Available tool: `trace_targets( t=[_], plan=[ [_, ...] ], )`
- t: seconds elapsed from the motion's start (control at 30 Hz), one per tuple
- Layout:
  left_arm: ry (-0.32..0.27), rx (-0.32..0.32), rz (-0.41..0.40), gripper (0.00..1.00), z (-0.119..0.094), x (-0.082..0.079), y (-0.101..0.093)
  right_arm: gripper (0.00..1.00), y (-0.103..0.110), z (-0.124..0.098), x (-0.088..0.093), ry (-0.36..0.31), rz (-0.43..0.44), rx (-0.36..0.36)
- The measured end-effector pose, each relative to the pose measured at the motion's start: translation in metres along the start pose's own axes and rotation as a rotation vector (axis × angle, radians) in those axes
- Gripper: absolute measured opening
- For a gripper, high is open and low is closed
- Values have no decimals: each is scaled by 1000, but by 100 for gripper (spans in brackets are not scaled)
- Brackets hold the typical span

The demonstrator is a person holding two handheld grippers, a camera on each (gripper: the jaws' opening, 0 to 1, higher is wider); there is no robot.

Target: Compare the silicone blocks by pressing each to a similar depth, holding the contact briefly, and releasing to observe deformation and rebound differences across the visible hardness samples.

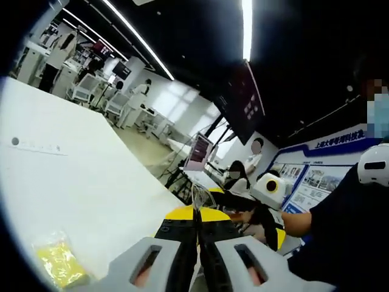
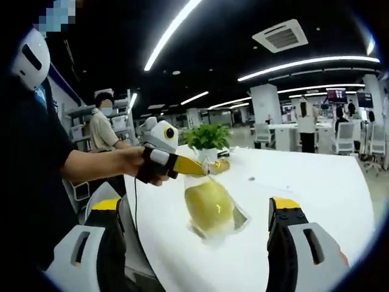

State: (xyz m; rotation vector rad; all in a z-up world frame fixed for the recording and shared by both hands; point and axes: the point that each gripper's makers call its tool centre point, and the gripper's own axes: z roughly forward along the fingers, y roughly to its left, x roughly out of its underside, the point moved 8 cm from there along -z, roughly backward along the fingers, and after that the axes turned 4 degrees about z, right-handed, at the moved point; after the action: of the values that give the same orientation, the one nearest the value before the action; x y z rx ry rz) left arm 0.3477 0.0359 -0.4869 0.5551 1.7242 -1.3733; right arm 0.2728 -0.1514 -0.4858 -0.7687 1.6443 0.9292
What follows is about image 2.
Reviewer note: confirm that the white office chair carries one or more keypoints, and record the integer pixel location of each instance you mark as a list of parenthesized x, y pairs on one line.
[(346, 137), (262, 134)]

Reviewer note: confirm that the green potted plant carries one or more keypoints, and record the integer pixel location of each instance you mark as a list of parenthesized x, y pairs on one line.
[(209, 137)]

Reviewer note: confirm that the person's left hand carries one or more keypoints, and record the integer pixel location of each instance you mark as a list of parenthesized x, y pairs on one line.
[(132, 161)]

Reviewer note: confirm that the wall screen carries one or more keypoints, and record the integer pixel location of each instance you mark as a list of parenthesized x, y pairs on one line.
[(364, 99), (336, 95)]

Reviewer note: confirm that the white chest-worn device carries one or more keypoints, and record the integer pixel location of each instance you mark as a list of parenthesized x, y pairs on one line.
[(30, 59)]

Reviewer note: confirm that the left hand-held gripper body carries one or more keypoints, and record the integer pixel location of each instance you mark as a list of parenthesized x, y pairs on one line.
[(161, 137)]

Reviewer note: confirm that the grey storage shelving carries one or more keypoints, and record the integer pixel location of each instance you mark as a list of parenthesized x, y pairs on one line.
[(79, 121)]

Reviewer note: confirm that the round yellow cake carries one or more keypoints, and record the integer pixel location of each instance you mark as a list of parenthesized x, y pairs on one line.
[(240, 216)]

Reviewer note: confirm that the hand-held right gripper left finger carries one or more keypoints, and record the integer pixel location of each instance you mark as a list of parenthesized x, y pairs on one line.
[(88, 252)]

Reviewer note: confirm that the straight ceiling light strip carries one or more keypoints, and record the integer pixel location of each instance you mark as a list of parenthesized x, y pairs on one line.
[(171, 35)]

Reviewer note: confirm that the ceiling air vent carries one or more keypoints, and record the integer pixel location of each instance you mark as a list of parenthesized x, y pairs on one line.
[(280, 36)]

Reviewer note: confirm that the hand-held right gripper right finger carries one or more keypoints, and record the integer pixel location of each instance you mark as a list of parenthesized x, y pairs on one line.
[(291, 255)]

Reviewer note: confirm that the grey mesh office chair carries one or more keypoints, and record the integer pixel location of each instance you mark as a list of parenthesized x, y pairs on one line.
[(103, 191)]

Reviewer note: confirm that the round yellow silicone block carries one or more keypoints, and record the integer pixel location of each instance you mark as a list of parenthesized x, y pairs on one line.
[(208, 207)]

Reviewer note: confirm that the curved ceiling light strip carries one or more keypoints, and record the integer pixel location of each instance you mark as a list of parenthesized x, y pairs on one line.
[(307, 62)]

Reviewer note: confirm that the gold wrapped packet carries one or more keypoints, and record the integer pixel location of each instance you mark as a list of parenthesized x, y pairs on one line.
[(221, 166)]

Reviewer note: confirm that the operator in dark shirt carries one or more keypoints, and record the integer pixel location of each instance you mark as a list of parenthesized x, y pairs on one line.
[(27, 167)]

